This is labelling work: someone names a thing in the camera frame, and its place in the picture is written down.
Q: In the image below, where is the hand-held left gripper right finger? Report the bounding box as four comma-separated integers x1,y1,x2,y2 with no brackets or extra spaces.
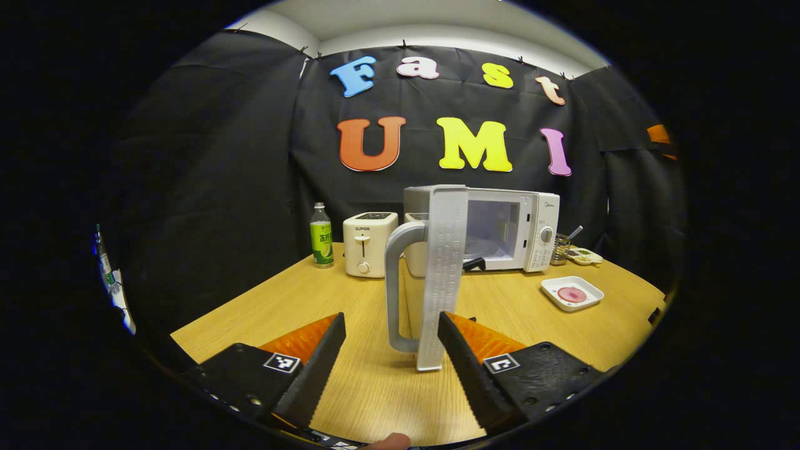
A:
437,311,606,433

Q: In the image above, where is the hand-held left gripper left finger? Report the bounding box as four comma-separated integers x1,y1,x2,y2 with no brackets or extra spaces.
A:
183,312,347,431

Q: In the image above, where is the white microwave oven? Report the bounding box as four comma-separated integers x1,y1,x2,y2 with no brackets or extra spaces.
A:
384,184,561,373

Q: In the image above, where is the white square plate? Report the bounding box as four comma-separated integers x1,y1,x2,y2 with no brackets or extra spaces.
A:
541,276,605,313

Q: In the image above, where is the green label drink bottle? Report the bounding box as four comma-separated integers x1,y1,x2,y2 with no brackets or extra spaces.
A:
310,202,335,269

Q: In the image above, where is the white toaster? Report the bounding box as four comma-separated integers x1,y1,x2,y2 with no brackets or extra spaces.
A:
342,211,399,279

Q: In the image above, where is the small divided snack dish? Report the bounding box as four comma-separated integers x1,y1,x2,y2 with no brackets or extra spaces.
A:
566,247,604,267

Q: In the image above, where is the white and blue object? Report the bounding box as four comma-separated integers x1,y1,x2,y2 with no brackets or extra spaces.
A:
94,224,136,335

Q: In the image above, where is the metal wire basket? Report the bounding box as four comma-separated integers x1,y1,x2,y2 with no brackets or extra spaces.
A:
550,232,573,267

